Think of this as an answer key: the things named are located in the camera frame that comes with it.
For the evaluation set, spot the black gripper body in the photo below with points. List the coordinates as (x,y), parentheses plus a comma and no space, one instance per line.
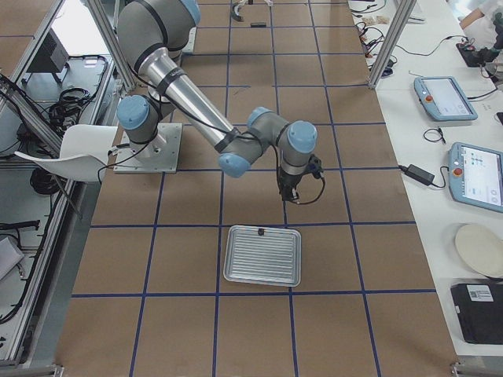
(288,181)

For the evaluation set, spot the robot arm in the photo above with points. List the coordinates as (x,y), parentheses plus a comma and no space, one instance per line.
(149,34)

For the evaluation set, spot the silver ribbed metal tray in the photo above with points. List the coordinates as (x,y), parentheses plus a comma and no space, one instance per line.
(272,259)

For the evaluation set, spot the black power adapter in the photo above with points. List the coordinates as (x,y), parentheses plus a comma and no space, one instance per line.
(420,175)

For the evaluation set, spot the upper blue teach pendant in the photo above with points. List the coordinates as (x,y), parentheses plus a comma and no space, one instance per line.
(443,99)

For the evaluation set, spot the blue teach pendant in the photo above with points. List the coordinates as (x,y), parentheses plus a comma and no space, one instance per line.
(475,176)
(443,99)

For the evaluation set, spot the brake shoe with white lining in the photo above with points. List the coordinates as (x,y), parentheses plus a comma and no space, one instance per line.
(235,11)

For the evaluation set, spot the lower blue teach pendant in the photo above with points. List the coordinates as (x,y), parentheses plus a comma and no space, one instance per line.
(475,176)

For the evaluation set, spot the white round plate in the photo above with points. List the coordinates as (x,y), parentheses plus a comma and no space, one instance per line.
(480,249)

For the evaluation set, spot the white plastic chair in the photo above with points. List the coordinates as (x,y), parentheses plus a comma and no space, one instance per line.
(83,154)

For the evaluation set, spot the black flat box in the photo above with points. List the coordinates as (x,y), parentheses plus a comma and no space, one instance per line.
(479,312)

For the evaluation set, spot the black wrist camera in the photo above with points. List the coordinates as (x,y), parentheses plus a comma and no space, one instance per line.
(314,167)

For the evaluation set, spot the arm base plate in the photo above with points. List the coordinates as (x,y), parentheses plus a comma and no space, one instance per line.
(160,155)
(188,48)

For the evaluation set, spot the aluminium frame post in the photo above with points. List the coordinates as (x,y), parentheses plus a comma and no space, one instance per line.
(395,29)

